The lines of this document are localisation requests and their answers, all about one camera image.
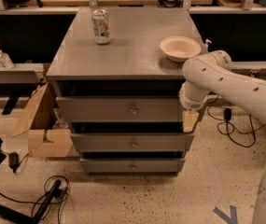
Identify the grey drawer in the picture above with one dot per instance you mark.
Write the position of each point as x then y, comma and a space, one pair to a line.
132, 165
121, 109
122, 142

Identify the brown cardboard box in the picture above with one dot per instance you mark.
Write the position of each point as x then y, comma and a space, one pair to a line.
37, 119

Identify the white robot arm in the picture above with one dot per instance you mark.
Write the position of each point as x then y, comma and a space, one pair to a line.
211, 72

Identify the black power adapter right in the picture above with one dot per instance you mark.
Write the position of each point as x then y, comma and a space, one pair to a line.
227, 114

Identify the black power adapter left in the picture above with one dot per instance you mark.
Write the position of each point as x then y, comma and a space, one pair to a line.
13, 160

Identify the white green soda can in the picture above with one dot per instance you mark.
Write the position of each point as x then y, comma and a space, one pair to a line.
100, 26

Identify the grey top drawer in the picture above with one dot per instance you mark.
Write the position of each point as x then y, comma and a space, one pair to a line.
121, 109

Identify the grey bottom drawer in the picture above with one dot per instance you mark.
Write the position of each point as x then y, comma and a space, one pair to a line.
132, 165

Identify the black power adapter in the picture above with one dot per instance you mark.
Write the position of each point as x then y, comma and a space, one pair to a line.
13, 160
227, 114

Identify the grey middle drawer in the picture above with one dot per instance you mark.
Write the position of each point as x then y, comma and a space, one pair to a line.
122, 142

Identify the clear sanitizer bottle right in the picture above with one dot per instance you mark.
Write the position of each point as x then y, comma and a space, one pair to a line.
5, 61

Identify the small white pump bottle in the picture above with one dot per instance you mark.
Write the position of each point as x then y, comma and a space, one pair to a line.
207, 44

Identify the black stand base left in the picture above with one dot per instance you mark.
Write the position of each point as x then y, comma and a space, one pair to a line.
20, 218

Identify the white paper bowl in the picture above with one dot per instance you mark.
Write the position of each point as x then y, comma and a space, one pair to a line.
180, 48

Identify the grey wooden drawer cabinet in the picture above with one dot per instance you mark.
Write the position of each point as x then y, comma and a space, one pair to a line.
130, 65

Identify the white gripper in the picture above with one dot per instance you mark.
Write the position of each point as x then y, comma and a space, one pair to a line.
191, 104

